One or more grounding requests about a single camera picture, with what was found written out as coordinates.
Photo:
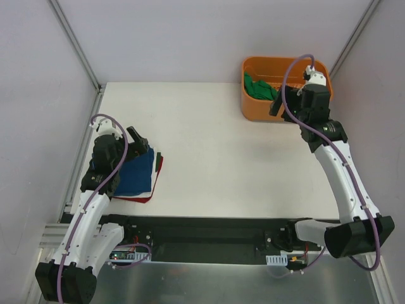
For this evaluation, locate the aluminium frame post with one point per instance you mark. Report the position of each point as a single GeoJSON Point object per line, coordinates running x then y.
{"type": "Point", "coordinates": [355, 35]}
{"type": "Point", "coordinates": [75, 44]}

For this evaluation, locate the front aluminium rail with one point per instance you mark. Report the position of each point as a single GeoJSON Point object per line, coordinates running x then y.
{"type": "Point", "coordinates": [53, 235]}

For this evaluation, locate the right white cable duct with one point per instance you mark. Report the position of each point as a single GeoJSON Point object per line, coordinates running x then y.
{"type": "Point", "coordinates": [277, 260]}

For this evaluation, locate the right aluminium frame post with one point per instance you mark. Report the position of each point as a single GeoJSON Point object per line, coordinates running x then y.
{"type": "Point", "coordinates": [355, 35]}

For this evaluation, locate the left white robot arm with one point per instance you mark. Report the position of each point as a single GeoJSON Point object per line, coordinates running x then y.
{"type": "Point", "coordinates": [71, 274]}

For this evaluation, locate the left white cable duct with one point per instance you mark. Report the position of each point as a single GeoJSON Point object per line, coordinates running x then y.
{"type": "Point", "coordinates": [139, 256]}

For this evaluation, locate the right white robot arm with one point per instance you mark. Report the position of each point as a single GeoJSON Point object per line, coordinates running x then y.
{"type": "Point", "coordinates": [362, 228]}

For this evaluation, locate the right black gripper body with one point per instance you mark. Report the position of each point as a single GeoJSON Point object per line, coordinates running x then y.
{"type": "Point", "coordinates": [285, 103]}

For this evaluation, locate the folded dark green t-shirt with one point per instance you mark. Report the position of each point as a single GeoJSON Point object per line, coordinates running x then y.
{"type": "Point", "coordinates": [159, 160]}

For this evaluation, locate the left green circuit board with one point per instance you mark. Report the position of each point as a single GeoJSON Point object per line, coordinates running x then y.
{"type": "Point", "coordinates": [119, 255]}

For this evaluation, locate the white cable duct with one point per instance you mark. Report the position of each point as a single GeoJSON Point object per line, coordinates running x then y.
{"type": "Point", "coordinates": [139, 256]}
{"type": "Point", "coordinates": [277, 260]}

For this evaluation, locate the left aluminium frame post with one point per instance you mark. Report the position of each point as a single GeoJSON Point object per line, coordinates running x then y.
{"type": "Point", "coordinates": [75, 44]}

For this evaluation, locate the bright green t-shirt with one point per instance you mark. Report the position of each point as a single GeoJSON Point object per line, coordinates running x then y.
{"type": "Point", "coordinates": [259, 89]}

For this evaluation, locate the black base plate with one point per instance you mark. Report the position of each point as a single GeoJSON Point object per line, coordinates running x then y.
{"type": "Point", "coordinates": [243, 241]}

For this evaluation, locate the folded blue t-shirt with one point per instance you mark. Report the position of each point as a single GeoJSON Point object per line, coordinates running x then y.
{"type": "Point", "coordinates": [136, 175]}

